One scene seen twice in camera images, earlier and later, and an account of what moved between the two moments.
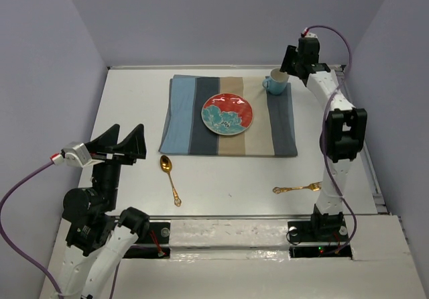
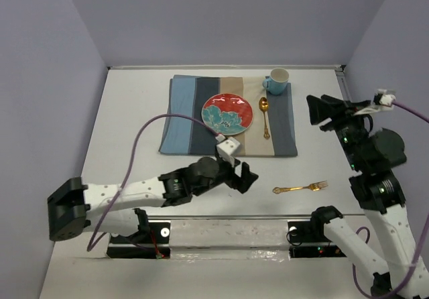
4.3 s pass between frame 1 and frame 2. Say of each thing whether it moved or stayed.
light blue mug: stayed
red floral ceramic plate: stayed
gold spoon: moved
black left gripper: moved
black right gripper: moved
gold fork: stayed
